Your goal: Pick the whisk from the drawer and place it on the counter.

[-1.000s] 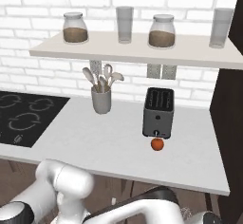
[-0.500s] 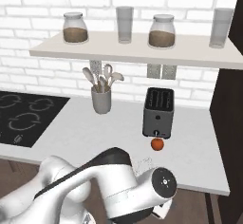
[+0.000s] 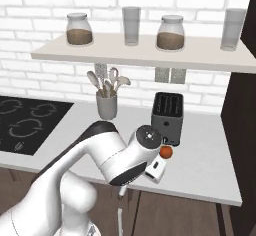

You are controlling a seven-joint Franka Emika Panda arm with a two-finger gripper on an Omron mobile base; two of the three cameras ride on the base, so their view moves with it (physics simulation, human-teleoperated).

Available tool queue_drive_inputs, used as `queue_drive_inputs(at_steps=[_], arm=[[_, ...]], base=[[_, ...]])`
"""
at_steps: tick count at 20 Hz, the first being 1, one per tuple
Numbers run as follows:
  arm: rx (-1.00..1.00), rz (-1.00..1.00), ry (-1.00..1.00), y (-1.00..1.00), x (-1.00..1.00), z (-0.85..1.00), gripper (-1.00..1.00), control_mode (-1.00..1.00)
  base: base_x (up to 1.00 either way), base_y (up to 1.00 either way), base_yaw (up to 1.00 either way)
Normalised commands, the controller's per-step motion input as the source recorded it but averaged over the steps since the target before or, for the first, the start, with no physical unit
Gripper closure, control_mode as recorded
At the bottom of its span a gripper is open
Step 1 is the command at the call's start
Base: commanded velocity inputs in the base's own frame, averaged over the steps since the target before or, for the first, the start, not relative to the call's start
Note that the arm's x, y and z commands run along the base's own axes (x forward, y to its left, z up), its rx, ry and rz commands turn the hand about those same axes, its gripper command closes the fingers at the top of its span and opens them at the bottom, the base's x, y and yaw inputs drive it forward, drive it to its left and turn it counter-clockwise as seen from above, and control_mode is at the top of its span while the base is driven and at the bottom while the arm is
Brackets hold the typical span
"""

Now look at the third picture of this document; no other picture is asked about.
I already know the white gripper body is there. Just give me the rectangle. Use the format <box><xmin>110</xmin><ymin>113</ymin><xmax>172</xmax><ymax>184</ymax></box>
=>
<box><xmin>118</xmin><ymin>185</ymin><xmax>129</xmax><ymax>201</ymax></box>

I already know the brown wooden cupboard front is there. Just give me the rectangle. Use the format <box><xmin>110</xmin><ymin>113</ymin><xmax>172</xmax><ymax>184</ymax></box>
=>
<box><xmin>0</xmin><ymin>167</ymin><xmax>46</xmax><ymax>216</ymax></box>
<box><xmin>87</xmin><ymin>181</ymin><xmax>141</xmax><ymax>236</ymax></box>
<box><xmin>131</xmin><ymin>190</ymin><xmax>222</xmax><ymax>236</ymax></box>

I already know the orange round fruit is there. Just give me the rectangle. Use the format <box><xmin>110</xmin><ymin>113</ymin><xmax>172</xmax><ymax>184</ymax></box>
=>
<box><xmin>159</xmin><ymin>144</ymin><xmax>174</xmax><ymax>160</ymax></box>

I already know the dark grey toaster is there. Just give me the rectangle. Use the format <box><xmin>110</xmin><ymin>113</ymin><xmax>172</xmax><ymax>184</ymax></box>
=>
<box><xmin>150</xmin><ymin>91</ymin><xmax>185</xmax><ymax>147</ymax></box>

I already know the grey utensil pot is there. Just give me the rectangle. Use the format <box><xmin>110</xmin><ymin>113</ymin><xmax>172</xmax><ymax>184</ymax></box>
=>
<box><xmin>95</xmin><ymin>90</ymin><xmax>118</xmax><ymax>121</ymax></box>

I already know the pale ladle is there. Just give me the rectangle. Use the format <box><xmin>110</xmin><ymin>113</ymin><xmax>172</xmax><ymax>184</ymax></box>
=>
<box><xmin>113</xmin><ymin>75</ymin><xmax>132</xmax><ymax>93</ymax></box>

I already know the black hob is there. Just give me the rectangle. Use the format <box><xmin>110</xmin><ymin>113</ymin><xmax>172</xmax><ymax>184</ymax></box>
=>
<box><xmin>0</xmin><ymin>95</ymin><xmax>75</xmax><ymax>157</ymax></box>

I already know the pale spatula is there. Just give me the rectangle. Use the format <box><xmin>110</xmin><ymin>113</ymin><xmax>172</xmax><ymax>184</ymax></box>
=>
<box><xmin>86</xmin><ymin>70</ymin><xmax>103</xmax><ymax>94</ymax></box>

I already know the pale slotted spoon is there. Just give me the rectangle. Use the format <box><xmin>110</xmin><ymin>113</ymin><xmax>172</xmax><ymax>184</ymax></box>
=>
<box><xmin>108</xmin><ymin>67</ymin><xmax>120</xmax><ymax>89</ymax></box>

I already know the dark tall cupboard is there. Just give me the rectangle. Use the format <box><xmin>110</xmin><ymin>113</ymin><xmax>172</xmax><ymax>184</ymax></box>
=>
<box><xmin>219</xmin><ymin>0</ymin><xmax>256</xmax><ymax>236</ymax></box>

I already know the glass jar with brown contents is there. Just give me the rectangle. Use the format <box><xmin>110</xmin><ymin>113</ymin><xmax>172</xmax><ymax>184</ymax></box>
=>
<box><xmin>65</xmin><ymin>12</ymin><xmax>94</xmax><ymax>47</ymax></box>
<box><xmin>156</xmin><ymin>14</ymin><xmax>186</xmax><ymax>52</ymax></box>

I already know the clear drinking glass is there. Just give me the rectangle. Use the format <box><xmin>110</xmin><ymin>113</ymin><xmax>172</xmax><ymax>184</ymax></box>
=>
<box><xmin>220</xmin><ymin>8</ymin><xmax>247</xmax><ymax>52</ymax></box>
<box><xmin>121</xmin><ymin>6</ymin><xmax>142</xmax><ymax>46</ymax></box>

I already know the white cupboard handle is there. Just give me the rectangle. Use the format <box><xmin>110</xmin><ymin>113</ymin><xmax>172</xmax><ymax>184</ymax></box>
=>
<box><xmin>117</xmin><ymin>207</ymin><xmax>124</xmax><ymax>236</ymax></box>

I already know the grey wall socket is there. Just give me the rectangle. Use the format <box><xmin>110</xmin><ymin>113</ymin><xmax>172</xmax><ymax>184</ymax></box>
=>
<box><xmin>94</xmin><ymin>62</ymin><xmax>108</xmax><ymax>78</ymax></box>
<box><xmin>170</xmin><ymin>67</ymin><xmax>187</xmax><ymax>85</ymax></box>
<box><xmin>154</xmin><ymin>67</ymin><xmax>171</xmax><ymax>83</ymax></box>

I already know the white wall shelf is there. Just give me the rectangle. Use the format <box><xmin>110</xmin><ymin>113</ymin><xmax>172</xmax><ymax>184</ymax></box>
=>
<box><xmin>30</xmin><ymin>33</ymin><xmax>256</xmax><ymax>75</ymax></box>

